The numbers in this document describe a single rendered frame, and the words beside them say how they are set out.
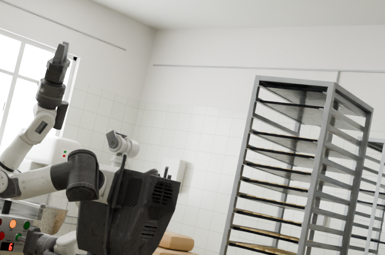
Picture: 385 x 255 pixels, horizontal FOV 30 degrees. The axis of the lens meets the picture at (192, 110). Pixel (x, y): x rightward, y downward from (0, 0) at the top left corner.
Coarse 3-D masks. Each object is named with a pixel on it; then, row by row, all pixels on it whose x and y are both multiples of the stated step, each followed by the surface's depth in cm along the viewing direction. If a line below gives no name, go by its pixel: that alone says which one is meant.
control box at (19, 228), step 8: (0, 216) 284; (8, 216) 288; (8, 224) 288; (16, 224) 291; (24, 224) 295; (32, 224) 299; (0, 232) 284; (8, 232) 288; (16, 232) 292; (24, 232) 296; (0, 240) 285; (8, 240) 289; (16, 240) 292; (0, 248) 286; (8, 248) 289; (16, 248) 293
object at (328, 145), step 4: (328, 144) 388; (332, 144) 393; (328, 148) 394; (332, 148) 394; (336, 148) 398; (340, 148) 403; (336, 152) 405; (340, 152) 404; (344, 152) 408; (348, 152) 413; (348, 156) 414; (352, 156) 419; (356, 156) 424; (356, 160) 425
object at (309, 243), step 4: (296, 244) 371; (308, 244) 380; (312, 244) 385; (316, 244) 389; (320, 244) 394; (324, 244) 398; (328, 244) 403; (320, 248) 394; (324, 248) 399; (328, 248) 404; (332, 248) 408; (336, 248) 413; (340, 248) 418
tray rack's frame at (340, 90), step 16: (272, 80) 399; (288, 80) 394; (304, 80) 389; (352, 96) 402; (368, 112) 430; (368, 128) 428; (352, 192) 424; (352, 208) 422; (352, 224) 422; (272, 240) 445
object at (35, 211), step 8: (0, 200) 314; (16, 200) 309; (0, 208) 313; (16, 208) 308; (24, 208) 306; (32, 208) 304; (40, 208) 302; (24, 216) 305; (32, 216) 303; (40, 216) 303
